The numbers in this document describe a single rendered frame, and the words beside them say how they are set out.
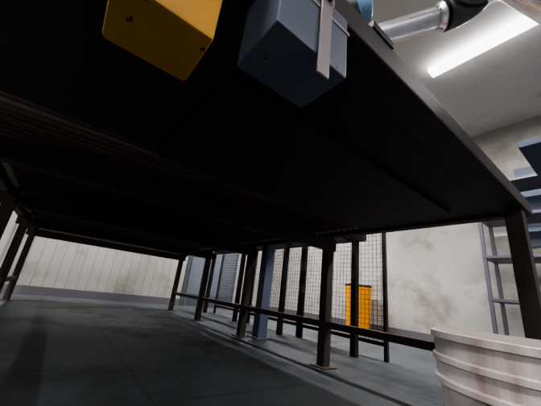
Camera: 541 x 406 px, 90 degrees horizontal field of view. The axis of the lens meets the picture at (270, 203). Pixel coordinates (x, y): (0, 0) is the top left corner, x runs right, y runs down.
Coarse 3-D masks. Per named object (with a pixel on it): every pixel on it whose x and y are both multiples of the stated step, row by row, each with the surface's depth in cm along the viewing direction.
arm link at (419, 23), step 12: (444, 0) 88; (420, 12) 89; (432, 12) 88; (444, 12) 88; (456, 12) 87; (468, 12) 86; (480, 12) 86; (384, 24) 90; (396, 24) 90; (408, 24) 89; (420, 24) 89; (432, 24) 89; (444, 24) 89; (456, 24) 90; (396, 36) 91; (408, 36) 92
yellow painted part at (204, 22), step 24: (120, 0) 24; (144, 0) 23; (168, 0) 24; (192, 0) 26; (216, 0) 27; (120, 24) 26; (144, 24) 25; (168, 24) 25; (192, 24) 25; (216, 24) 27; (144, 48) 28; (168, 48) 28; (192, 48) 27; (168, 72) 31
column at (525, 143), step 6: (534, 138) 72; (540, 138) 71; (522, 144) 74; (528, 144) 73; (534, 144) 72; (540, 144) 72; (522, 150) 75; (528, 150) 75; (534, 150) 74; (540, 150) 74; (528, 156) 77; (534, 156) 77; (540, 156) 77; (528, 162) 80; (534, 162) 80; (540, 162) 79; (534, 168) 83; (540, 168) 83; (540, 174) 86
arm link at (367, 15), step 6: (348, 0) 80; (354, 0) 79; (360, 0) 79; (366, 0) 79; (372, 0) 79; (354, 6) 79; (360, 6) 79; (366, 6) 79; (372, 6) 80; (360, 12) 80; (366, 12) 80; (372, 12) 81; (366, 18) 82
